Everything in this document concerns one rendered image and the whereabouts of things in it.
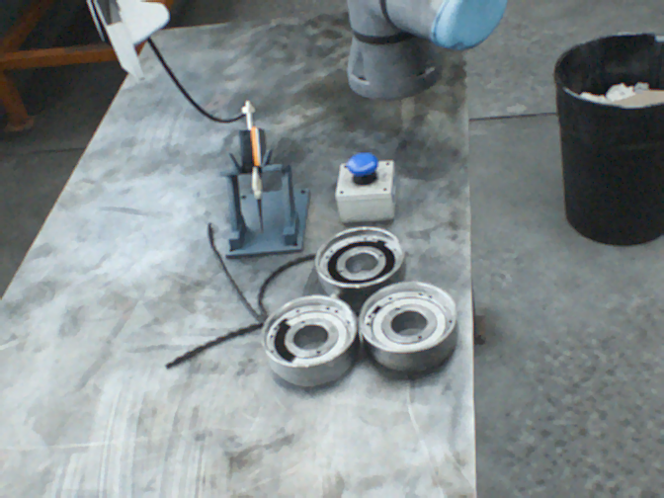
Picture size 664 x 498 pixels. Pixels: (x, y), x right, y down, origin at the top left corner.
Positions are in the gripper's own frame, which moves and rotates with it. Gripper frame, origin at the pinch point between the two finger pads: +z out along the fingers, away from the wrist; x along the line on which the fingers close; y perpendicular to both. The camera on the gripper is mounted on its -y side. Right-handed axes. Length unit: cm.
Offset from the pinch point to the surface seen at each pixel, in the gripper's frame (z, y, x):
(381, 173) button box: 25.6, 26.4, 6.4
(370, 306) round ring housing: 30.5, 14.7, -13.3
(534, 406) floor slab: 106, 57, 39
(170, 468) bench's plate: 34.5, -11.4, -19.1
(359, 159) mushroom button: 22.5, 23.8, 6.3
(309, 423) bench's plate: 35.2, 3.0, -21.1
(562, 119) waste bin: 65, 96, 76
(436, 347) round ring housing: 32.2, 17.8, -22.5
